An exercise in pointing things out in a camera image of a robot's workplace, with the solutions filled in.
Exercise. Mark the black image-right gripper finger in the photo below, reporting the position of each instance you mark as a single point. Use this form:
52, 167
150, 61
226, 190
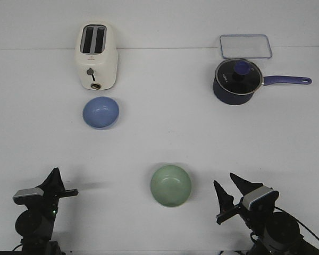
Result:
245, 187
225, 200

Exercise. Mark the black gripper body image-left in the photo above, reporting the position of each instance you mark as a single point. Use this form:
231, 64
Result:
48, 203

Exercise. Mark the black gripper finger pair image-left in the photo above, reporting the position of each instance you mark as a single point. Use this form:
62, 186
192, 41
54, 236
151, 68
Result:
53, 183

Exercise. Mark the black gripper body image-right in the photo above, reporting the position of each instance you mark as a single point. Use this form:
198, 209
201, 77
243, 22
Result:
255, 218

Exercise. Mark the green bowl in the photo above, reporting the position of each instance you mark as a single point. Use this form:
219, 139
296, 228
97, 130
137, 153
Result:
170, 186

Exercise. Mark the blue bowl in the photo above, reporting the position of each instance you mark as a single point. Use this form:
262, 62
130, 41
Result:
101, 113

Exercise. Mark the dark blue saucepan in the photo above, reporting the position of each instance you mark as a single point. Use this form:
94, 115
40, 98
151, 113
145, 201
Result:
232, 99

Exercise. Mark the glass pot lid blue knob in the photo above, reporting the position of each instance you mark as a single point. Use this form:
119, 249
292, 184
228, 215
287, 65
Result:
239, 76

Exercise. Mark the white two-slot toaster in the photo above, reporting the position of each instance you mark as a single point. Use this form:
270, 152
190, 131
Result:
96, 56

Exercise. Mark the clear plastic container blue rim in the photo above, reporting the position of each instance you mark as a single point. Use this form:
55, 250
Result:
253, 47

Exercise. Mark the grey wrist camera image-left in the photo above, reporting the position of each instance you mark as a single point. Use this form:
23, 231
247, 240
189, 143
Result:
28, 196

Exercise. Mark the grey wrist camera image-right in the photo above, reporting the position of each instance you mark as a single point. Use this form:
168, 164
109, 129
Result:
251, 199

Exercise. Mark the black cable image-right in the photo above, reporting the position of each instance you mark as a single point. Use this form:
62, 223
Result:
308, 231

